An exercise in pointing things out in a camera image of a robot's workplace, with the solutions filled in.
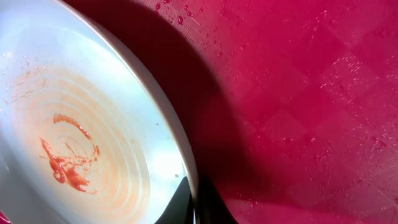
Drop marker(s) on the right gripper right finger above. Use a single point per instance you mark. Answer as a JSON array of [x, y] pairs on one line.
[[211, 208]]

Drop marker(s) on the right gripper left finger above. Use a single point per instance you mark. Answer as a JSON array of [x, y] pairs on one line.
[[180, 209]]

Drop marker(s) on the white plate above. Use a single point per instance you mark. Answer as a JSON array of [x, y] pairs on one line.
[[87, 134]]

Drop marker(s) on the red plastic tray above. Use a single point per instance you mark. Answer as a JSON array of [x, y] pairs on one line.
[[290, 107]]

